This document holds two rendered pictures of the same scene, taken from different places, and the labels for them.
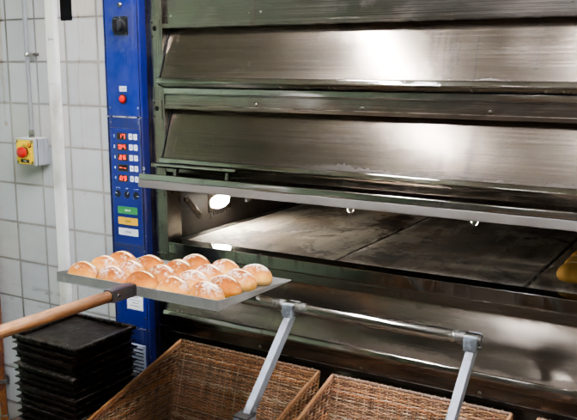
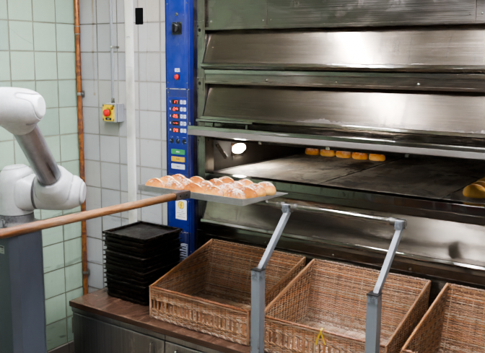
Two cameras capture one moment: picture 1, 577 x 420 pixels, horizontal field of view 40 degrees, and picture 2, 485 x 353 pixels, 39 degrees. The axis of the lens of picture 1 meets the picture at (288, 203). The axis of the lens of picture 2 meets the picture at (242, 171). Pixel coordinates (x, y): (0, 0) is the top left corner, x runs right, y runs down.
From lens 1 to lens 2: 0.74 m
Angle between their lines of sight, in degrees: 3
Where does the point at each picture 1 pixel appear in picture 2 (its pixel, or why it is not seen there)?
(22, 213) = (104, 155)
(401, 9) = (362, 19)
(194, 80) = (226, 64)
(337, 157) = (320, 115)
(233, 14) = (252, 21)
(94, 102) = (156, 79)
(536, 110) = (447, 83)
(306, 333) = (297, 232)
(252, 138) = (263, 102)
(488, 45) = (417, 42)
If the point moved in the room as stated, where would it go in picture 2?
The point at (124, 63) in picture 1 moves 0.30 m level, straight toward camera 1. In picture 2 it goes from (179, 53) to (182, 52)
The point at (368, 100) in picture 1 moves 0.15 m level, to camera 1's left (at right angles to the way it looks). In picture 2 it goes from (340, 77) to (306, 77)
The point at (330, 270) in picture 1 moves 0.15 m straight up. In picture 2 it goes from (313, 189) to (314, 157)
